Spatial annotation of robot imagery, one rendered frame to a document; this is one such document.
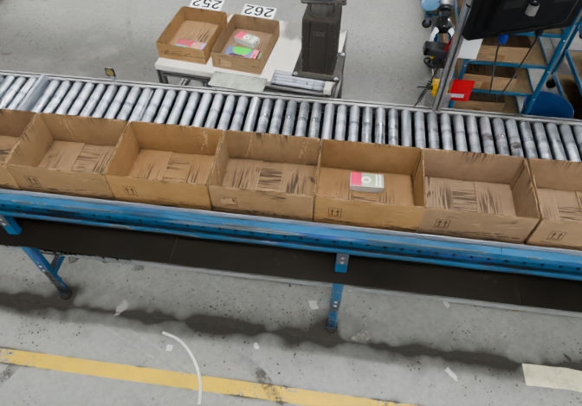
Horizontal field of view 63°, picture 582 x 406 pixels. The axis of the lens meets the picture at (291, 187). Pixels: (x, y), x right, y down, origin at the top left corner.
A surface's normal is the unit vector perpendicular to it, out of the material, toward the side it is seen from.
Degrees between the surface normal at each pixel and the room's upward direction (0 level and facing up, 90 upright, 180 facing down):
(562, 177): 89
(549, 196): 1
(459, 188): 0
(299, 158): 89
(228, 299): 0
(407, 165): 89
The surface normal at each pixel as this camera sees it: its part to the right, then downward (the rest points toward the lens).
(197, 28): -0.04, -0.63
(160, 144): -0.13, 0.76
